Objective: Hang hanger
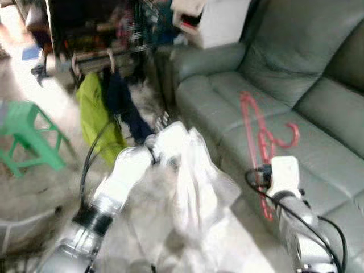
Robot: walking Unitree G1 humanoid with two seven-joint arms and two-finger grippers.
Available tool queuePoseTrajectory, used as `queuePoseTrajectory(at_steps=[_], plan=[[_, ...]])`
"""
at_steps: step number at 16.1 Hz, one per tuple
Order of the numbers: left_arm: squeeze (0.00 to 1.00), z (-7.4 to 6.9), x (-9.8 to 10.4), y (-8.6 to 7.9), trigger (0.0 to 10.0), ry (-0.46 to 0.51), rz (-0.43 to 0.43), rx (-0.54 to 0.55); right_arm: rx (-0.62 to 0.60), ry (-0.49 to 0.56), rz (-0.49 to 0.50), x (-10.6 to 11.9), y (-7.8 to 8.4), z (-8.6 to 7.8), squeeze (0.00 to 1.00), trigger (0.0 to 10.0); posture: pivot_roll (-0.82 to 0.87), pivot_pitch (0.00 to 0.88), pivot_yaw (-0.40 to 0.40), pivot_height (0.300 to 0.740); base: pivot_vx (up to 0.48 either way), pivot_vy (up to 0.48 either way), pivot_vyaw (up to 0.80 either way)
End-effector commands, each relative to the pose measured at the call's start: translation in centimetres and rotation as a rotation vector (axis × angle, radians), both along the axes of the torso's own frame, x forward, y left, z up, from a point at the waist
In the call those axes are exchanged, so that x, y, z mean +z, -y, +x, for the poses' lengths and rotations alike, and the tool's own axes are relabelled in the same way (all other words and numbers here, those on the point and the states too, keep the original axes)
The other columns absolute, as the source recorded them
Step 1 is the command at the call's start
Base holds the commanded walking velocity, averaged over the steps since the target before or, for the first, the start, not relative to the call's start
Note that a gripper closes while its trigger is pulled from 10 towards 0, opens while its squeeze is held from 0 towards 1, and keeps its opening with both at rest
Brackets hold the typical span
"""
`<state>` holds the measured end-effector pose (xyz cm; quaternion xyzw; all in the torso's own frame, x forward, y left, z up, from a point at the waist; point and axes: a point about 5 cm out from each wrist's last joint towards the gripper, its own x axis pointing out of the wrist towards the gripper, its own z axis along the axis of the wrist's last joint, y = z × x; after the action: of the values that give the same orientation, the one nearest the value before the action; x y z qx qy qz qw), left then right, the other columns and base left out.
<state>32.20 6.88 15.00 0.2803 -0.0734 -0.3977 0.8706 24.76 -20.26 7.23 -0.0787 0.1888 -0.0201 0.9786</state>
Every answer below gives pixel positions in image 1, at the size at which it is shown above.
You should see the red pink plastic hanger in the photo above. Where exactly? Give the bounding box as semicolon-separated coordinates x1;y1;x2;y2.
238;90;301;222

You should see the white garment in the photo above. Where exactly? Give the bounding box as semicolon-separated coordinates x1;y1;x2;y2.
97;128;268;273

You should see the pale pink plastic hanger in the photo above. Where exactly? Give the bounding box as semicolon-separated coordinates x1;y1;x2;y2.
106;49;117;73

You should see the grey green leather sofa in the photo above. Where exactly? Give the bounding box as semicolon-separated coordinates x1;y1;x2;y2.
169;0;364;273

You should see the white storage box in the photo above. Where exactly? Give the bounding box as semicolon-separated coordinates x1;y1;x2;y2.
171;0;251;49

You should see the navy blue garment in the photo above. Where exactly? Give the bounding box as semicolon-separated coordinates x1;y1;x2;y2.
101;69;155;146

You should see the lime green shirt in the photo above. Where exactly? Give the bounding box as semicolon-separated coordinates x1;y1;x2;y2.
76;72;127;166

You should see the black metal drying rack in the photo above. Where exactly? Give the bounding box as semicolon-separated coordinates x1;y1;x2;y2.
45;0;171;92

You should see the green plastic stool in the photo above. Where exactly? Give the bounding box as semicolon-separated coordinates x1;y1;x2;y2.
0;101;68;178

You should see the blue floor mat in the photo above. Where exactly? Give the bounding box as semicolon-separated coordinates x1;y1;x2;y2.
22;45;40;60

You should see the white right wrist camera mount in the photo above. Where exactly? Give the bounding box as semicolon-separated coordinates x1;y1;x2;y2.
267;156;301;198

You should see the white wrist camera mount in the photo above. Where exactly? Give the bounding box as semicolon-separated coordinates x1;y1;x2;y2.
267;156;301;198
151;121;189;166

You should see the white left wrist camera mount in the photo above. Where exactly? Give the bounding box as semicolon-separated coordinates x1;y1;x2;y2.
151;121;189;166

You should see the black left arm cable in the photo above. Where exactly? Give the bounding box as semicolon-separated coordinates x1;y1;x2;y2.
78;117;121;206

